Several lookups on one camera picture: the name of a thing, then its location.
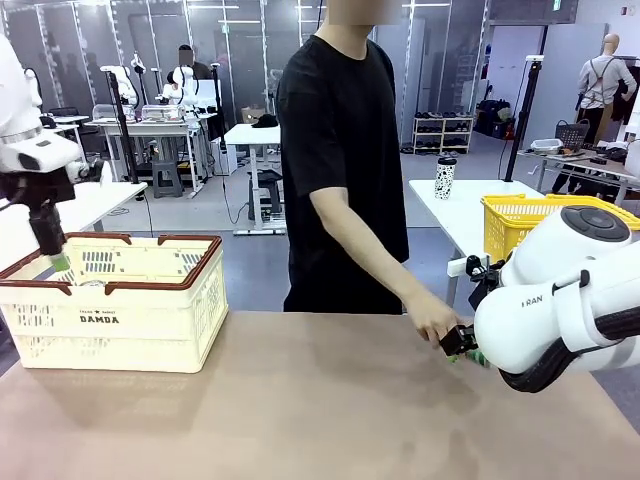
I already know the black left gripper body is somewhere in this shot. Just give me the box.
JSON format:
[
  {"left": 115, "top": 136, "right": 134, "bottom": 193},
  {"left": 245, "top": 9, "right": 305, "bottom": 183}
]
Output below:
[{"left": 0, "top": 168, "right": 77, "bottom": 204}]

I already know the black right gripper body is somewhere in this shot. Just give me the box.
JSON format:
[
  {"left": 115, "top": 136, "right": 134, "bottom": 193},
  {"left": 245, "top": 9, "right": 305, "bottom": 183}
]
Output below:
[{"left": 468, "top": 272, "right": 503, "bottom": 307}]

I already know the green drink can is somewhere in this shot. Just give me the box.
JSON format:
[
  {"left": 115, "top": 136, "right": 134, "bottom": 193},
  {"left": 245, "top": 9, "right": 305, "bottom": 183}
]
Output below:
[{"left": 446, "top": 348, "right": 495, "bottom": 371}]

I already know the person's left forearm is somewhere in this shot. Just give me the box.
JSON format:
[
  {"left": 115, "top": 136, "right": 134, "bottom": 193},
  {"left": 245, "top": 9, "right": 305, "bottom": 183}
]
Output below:
[{"left": 308, "top": 192, "right": 432, "bottom": 321}]

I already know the yellow plastic shopping basket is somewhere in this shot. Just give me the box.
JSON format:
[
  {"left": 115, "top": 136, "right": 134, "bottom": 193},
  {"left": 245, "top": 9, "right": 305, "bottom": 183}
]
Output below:
[{"left": 480, "top": 193, "right": 640, "bottom": 264}]

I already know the cream basket with brown rim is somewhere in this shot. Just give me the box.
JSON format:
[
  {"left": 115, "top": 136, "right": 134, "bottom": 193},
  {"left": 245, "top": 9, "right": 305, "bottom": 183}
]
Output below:
[{"left": 0, "top": 232, "right": 230, "bottom": 375}]

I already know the person's left hand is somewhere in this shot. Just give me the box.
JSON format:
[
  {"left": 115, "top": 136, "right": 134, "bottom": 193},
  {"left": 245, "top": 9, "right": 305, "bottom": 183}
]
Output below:
[{"left": 405, "top": 292, "right": 464, "bottom": 352}]

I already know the white background desk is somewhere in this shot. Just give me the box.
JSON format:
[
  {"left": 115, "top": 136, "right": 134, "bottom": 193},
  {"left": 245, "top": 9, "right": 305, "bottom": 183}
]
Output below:
[{"left": 44, "top": 114, "right": 92, "bottom": 174}]

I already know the white side table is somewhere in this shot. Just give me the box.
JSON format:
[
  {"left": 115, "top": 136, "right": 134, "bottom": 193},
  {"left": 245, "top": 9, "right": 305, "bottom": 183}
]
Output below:
[{"left": 408, "top": 178, "right": 546, "bottom": 314}]

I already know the black tripod pole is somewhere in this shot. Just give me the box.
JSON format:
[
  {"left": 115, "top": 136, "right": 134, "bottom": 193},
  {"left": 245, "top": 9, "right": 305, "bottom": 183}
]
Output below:
[{"left": 101, "top": 71, "right": 141, "bottom": 185}]

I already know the clear plastic container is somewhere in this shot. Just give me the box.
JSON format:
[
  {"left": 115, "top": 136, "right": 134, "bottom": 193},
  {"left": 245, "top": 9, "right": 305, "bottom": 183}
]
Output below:
[
  {"left": 91, "top": 103, "right": 137, "bottom": 124},
  {"left": 140, "top": 103, "right": 185, "bottom": 122}
]

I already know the black-spotted white tumbler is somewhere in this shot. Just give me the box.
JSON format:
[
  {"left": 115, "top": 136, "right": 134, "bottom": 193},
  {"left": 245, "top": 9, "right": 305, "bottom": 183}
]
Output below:
[{"left": 433, "top": 155, "right": 459, "bottom": 201}]

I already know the white workbench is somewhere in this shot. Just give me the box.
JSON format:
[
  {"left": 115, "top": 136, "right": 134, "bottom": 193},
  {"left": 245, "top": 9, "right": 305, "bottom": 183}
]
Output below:
[{"left": 83, "top": 115, "right": 221, "bottom": 194}]

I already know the grey step stool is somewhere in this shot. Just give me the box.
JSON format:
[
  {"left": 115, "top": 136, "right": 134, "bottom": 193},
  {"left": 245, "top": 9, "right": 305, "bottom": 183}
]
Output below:
[{"left": 151, "top": 159, "right": 185, "bottom": 200}]

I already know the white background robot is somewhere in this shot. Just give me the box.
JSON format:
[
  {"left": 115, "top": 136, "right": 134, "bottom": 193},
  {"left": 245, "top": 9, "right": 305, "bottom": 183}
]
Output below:
[
  {"left": 160, "top": 62, "right": 202, "bottom": 109},
  {"left": 99, "top": 63, "right": 140, "bottom": 107}
]

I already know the cluttered background table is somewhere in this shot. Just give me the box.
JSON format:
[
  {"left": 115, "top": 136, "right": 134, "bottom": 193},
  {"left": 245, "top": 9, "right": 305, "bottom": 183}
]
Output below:
[{"left": 517, "top": 144, "right": 640, "bottom": 204}]

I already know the white shoe rack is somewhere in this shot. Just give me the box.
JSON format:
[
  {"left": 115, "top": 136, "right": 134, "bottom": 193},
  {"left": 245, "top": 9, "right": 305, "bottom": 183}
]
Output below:
[{"left": 412, "top": 114, "right": 475, "bottom": 155}]

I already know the black tripod with white top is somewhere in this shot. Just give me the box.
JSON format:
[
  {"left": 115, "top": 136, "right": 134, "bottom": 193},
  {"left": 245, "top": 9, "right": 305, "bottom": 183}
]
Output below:
[{"left": 502, "top": 54, "right": 546, "bottom": 184}]

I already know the black bags pile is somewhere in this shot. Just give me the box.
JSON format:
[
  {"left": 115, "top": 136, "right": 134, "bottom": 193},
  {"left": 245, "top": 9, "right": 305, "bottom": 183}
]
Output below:
[{"left": 474, "top": 98, "right": 516, "bottom": 140}]

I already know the background person in dark clothes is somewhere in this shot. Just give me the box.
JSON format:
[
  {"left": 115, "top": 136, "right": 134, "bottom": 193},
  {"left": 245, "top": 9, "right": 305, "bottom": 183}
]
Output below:
[{"left": 175, "top": 43, "right": 215, "bottom": 84}]

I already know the person in black t-shirt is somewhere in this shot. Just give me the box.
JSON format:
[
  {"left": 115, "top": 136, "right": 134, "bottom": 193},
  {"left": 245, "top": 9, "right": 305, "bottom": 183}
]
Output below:
[{"left": 276, "top": 0, "right": 411, "bottom": 315}]

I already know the white standing desk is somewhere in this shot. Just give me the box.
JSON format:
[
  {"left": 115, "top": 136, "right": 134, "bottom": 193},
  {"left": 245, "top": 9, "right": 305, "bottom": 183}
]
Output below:
[{"left": 223, "top": 122, "right": 287, "bottom": 237}]

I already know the mannequin with grey shirt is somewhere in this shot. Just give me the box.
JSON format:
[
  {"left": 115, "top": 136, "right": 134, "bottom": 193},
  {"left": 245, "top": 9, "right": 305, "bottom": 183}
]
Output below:
[{"left": 573, "top": 33, "right": 639, "bottom": 146}]

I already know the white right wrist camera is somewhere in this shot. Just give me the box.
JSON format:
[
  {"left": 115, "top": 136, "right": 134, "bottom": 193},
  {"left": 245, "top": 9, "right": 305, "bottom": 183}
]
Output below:
[{"left": 446, "top": 253, "right": 492, "bottom": 278}]

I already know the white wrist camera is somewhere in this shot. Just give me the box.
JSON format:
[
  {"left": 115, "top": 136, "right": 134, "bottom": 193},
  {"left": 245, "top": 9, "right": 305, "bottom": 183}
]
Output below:
[
  {"left": 446, "top": 253, "right": 492, "bottom": 278},
  {"left": 74, "top": 158, "right": 115, "bottom": 187}
]

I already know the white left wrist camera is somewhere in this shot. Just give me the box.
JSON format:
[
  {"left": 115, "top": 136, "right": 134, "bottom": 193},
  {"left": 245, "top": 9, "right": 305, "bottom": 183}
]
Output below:
[{"left": 74, "top": 158, "right": 115, "bottom": 187}]

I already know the black right arm cable sleeve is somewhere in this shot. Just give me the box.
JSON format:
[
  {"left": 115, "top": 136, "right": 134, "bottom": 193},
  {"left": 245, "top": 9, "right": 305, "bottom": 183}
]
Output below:
[{"left": 497, "top": 308, "right": 640, "bottom": 394}]

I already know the black wire basket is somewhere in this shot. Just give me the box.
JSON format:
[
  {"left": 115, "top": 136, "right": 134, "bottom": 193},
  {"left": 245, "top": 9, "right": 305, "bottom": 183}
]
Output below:
[{"left": 554, "top": 118, "right": 592, "bottom": 147}]

